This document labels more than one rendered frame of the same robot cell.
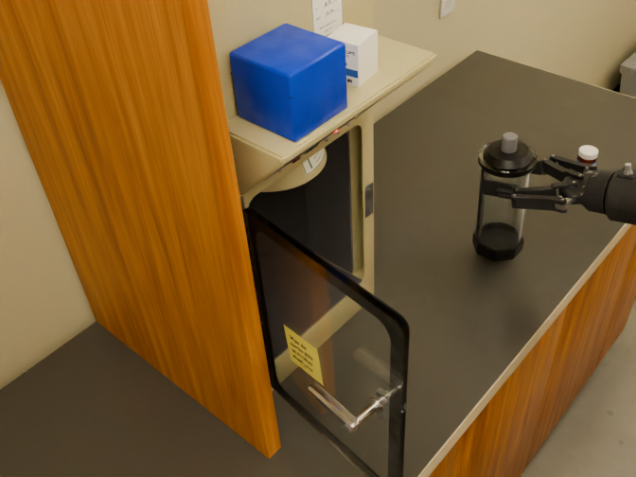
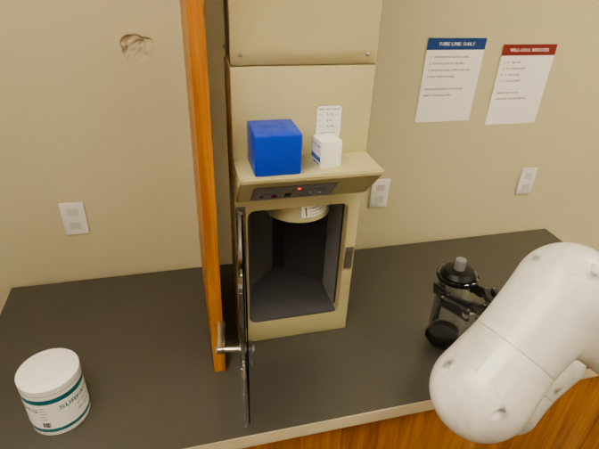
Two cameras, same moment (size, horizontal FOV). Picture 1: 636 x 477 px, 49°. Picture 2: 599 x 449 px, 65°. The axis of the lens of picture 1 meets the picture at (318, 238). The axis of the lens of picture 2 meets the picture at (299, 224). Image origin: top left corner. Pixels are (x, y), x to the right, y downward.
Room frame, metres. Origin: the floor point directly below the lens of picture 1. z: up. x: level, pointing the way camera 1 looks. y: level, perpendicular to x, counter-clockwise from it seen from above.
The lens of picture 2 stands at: (-0.01, -0.51, 1.92)
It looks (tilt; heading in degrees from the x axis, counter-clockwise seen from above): 31 degrees down; 30
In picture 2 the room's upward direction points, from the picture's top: 3 degrees clockwise
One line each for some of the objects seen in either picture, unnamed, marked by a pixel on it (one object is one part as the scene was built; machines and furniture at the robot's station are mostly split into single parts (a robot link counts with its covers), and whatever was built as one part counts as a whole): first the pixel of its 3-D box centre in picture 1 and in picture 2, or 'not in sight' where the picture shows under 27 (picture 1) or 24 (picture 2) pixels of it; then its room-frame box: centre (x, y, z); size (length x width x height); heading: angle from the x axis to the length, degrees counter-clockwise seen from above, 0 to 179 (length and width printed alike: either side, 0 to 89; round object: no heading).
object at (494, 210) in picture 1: (502, 201); (450, 305); (1.07, -0.37, 1.09); 0.11 x 0.11 x 0.21
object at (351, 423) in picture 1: (344, 400); (228, 337); (0.55, -0.02, 1.20); 0.10 x 0.05 x 0.03; 39
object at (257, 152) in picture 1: (334, 119); (307, 184); (0.83, -0.04, 1.46); 0.32 x 0.12 x 0.10; 136
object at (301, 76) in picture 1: (290, 80); (274, 147); (0.77, 0.02, 1.56); 0.10 x 0.10 x 0.09; 46
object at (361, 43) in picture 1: (352, 55); (326, 151); (0.86, -0.06, 1.54); 0.05 x 0.05 x 0.06; 54
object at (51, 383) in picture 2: not in sight; (54, 391); (0.34, 0.33, 1.02); 0.13 x 0.13 x 0.15
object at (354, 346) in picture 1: (324, 361); (242, 316); (0.63, 0.00, 1.19); 0.30 x 0.01 x 0.40; 39
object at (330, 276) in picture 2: (262, 218); (286, 240); (0.95, 0.09, 1.19); 0.26 x 0.24 x 0.35; 136
